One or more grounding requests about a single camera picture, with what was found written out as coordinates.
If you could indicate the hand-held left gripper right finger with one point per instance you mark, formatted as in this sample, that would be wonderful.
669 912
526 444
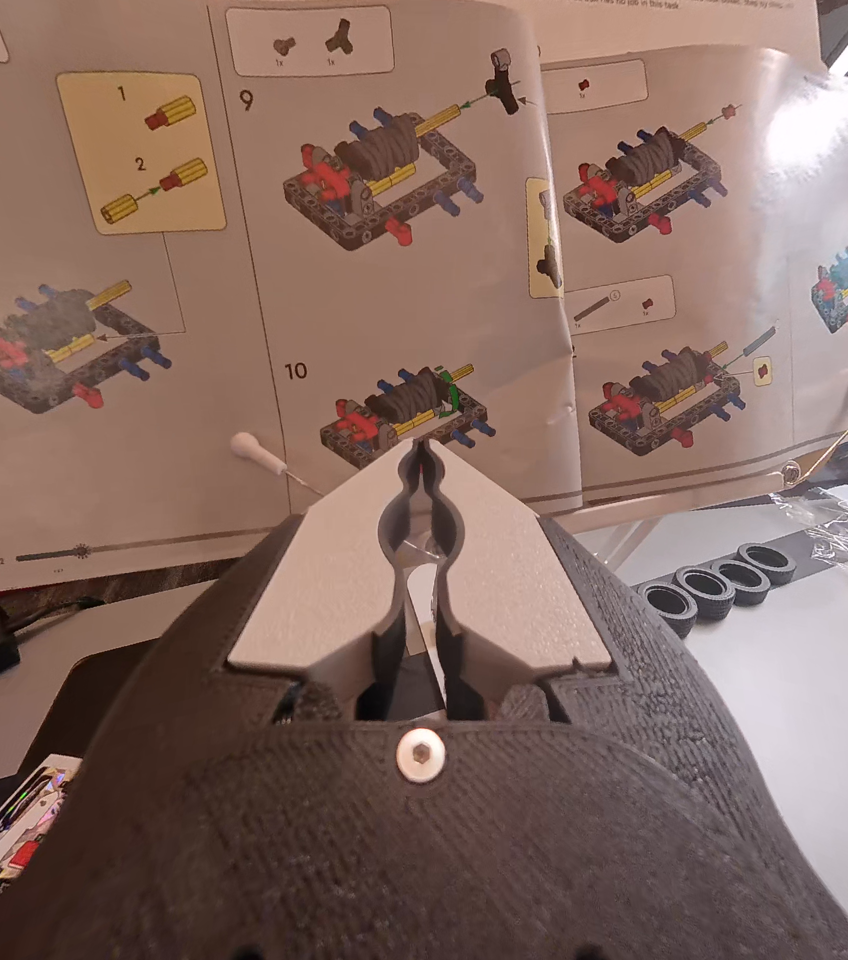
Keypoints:
529 592

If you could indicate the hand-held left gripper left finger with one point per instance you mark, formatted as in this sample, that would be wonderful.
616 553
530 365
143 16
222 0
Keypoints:
319 592

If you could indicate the lego instruction booklet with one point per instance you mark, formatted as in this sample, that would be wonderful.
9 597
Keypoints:
243 300

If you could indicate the white stand base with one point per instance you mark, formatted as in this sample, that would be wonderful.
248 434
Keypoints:
694 491

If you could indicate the white paper sheet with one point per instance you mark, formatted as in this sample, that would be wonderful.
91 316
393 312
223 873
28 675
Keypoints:
694 26

